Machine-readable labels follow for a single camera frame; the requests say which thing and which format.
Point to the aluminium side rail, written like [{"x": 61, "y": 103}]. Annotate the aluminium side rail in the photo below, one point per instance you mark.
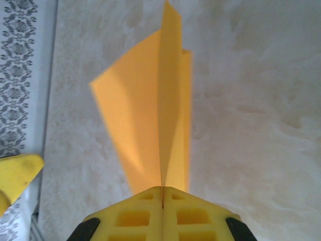
[{"x": 49, "y": 75}]

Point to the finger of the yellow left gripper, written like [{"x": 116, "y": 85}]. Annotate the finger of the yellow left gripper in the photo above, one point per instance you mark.
[
  {"x": 20, "y": 173},
  {"x": 3, "y": 204}
]

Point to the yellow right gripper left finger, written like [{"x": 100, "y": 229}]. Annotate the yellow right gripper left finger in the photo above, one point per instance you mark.
[{"x": 133, "y": 218}]

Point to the orange paper sheet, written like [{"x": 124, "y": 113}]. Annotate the orange paper sheet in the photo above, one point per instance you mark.
[{"x": 140, "y": 113}]

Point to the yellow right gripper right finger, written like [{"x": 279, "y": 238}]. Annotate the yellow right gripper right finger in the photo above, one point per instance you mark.
[{"x": 195, "y": 218}]

